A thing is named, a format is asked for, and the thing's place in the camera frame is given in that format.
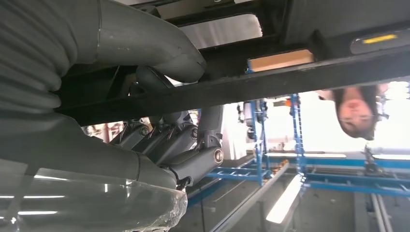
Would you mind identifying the blue metal shelf rack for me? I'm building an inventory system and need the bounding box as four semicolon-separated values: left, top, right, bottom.
187;99;273;207
290;93;410;197

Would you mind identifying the closed cardboard box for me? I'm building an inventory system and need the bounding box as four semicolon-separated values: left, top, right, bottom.
247;48;316;73

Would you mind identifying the ceiling light strip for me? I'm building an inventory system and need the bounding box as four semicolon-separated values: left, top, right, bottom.
265;174;303;225

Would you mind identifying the smooth black case yellow label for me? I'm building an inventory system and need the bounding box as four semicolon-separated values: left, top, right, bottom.
350;28;410;55

